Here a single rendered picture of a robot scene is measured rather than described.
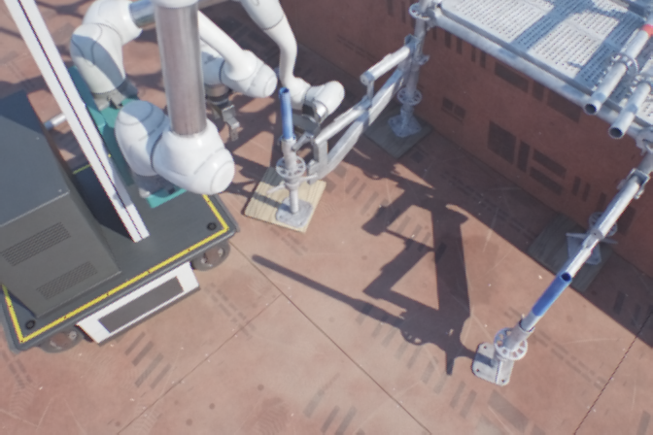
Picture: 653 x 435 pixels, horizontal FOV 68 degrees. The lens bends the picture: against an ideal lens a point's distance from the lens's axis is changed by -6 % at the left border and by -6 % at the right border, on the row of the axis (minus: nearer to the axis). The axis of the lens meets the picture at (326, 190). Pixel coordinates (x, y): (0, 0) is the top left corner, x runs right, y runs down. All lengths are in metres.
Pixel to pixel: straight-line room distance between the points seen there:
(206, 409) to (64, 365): 0.63
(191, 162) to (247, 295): 0.95
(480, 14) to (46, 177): 1.78
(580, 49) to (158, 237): 1.84
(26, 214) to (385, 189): 1.59
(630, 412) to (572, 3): 1.73
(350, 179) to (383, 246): 0.41
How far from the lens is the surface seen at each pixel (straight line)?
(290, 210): 2.42
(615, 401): 2.36
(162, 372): 2.20
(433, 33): 2.52
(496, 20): 2.32
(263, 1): 1.83
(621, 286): 2.60
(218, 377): 2.14
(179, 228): 2.09
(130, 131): 1.55
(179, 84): 1.32
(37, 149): 1.82
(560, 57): 2.22
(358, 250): 2.33
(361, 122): 2.37
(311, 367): 2.11
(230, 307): 2.24
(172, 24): 1.24
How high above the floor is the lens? 2.02
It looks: 53 degrees down
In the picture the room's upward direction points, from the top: straight up
